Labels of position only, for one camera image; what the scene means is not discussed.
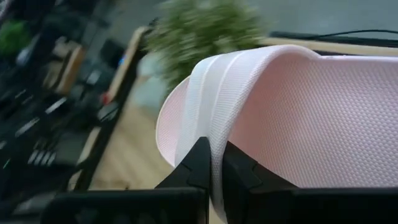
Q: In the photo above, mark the small green potted plant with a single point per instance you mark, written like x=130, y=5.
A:
x=202, y=34

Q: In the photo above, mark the pink rubber slide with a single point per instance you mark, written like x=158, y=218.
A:
x=295, y=118

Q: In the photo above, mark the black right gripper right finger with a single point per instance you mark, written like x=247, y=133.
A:
x=264, y=202

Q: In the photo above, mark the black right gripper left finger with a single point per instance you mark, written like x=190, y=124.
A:
x=189, y=199

